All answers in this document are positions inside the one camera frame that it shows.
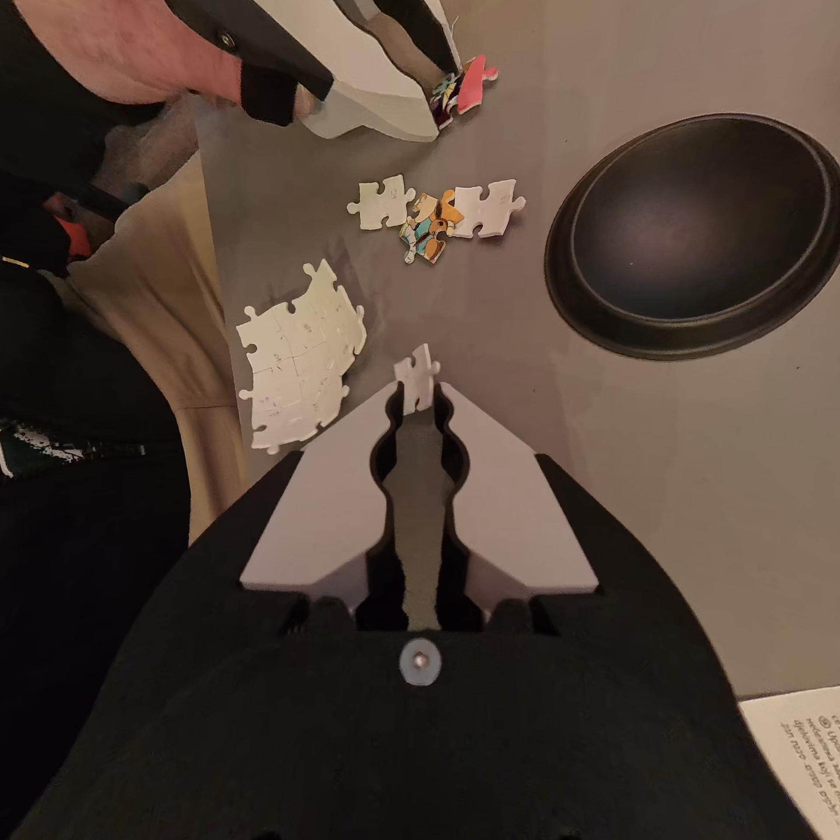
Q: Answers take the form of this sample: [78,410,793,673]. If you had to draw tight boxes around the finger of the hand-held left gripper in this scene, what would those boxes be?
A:
[258,0,441,143]
[354,0,462,74]

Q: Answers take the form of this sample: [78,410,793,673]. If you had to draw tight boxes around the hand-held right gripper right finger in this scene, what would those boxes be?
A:
[436,382,600,623]

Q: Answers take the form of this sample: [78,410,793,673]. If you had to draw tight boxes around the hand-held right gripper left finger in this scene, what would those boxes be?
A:
[239,382,404,614]

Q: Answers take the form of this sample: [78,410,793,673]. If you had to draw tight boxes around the pink puzzle piece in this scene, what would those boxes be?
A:
[456,54,500,116]

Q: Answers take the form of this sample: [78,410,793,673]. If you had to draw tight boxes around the colourful joined puzzle pieces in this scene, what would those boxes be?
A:
[428,62,468,131]

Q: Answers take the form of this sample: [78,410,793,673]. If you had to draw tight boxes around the white puzzle piece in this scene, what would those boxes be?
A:
[346,174,417,232]
[394,343,442,417]
[451,178,527,240]

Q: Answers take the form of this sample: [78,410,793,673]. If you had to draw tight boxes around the person's left forearm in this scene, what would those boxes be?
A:
[0,0,168,221]

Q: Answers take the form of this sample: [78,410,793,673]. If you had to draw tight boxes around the assembled white puzzle section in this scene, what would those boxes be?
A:
[236,258,368,455]

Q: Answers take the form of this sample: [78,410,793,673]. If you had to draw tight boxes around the colourful printed puzzle piece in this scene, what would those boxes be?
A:
[399,189,466,265]

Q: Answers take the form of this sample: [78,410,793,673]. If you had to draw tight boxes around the person's left hand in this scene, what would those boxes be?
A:
[13,0,329,122]

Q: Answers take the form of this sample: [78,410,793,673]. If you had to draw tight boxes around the person's black sweatshirt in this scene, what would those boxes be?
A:
[0,197,198,840]

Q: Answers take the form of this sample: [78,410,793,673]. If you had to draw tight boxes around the beige cloth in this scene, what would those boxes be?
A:
[66,157,247,546]

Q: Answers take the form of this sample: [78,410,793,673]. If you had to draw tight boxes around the orange object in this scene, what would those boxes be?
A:
[42,197,93,263]

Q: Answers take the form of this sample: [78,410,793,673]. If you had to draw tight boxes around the black round bowl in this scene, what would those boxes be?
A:
[543,113,840,362]

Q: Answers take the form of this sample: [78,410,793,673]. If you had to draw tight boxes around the white printed paper sheet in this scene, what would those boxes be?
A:
[738,686,840,840]

